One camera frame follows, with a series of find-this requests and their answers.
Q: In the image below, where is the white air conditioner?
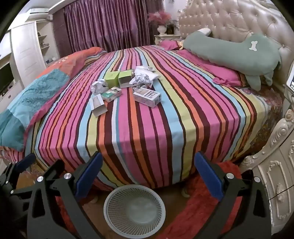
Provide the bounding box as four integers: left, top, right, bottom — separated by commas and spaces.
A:
28, 8, 50, 15

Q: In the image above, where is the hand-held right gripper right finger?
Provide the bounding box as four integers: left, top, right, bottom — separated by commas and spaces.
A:
195, 151, 273, 239

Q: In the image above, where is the white screen device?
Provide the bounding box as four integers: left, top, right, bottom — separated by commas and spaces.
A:
283, 67, 294, 93

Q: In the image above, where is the white mesh waste basket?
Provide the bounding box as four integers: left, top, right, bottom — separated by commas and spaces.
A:
103, 184, 166, 233

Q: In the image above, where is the ornate cream nightstand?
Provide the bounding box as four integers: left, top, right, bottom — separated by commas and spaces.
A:
154, 34, 182, 45
239, 91, 294, 236

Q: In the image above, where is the white and brown open box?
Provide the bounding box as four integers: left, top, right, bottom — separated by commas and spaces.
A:
91, 94, 108, 117

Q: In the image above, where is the tufted cream headboard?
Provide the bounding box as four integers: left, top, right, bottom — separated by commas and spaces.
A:
178, 0, 293, 77

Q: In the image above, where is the red shaggy rug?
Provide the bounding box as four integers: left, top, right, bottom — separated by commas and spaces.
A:
55, 161, 244, 239

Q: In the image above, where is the white wall shelf unit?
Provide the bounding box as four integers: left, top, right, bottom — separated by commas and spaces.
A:
35, 20, 60, 67

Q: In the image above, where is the pink flower bouquet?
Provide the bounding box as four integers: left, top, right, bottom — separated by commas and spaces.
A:
148, 11, 172, 26

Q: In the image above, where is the white printed plastic packet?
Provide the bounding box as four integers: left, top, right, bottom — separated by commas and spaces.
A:
134, 66, 160, 81

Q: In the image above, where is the striped bed sheet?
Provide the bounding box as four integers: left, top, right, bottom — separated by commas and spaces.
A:
25, 44, 272, 189

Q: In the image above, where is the floral mattress cover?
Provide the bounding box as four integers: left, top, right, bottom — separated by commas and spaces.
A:
239, 85, 284, 162

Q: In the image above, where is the small pink pillow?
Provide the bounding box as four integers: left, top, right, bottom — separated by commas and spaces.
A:
159, 39, 182, 50

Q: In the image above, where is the black television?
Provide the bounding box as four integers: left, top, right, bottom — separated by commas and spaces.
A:
0, 63, 14, 93

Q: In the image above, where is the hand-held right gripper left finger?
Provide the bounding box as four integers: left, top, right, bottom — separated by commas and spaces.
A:
27, 151, 104, 239

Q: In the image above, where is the teal and orange quilt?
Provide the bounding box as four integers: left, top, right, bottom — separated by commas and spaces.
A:
0, 47, 107, 159

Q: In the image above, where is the purple curtain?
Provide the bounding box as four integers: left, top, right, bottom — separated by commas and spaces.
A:
54, 0, 153, 57

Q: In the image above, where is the white and grey printed box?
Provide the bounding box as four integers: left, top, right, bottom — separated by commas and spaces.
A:
133, 87, 162, 108

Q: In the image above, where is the white wardrobe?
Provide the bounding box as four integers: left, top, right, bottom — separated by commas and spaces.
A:
10, 21, 44, 88

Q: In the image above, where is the green cardboard box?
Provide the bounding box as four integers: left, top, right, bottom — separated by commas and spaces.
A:
105, 71, 120, 87
118, 69, 135, 88

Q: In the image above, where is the white pillow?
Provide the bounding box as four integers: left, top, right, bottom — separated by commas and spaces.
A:
197, 28, 212, 38

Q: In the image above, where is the green and white box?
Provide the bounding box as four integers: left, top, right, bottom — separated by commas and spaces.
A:
101, 87, 123, 103

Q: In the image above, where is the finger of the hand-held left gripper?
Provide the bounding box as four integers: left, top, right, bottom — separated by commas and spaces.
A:
13, 153, 37, 173
43, 159, 66, 182

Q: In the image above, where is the thin black cable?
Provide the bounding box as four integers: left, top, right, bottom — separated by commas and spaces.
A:
264, 190, 294, 201

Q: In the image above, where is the green bone-print plush pillow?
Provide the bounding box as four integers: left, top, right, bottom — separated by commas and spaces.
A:
183, 31, 283, 91

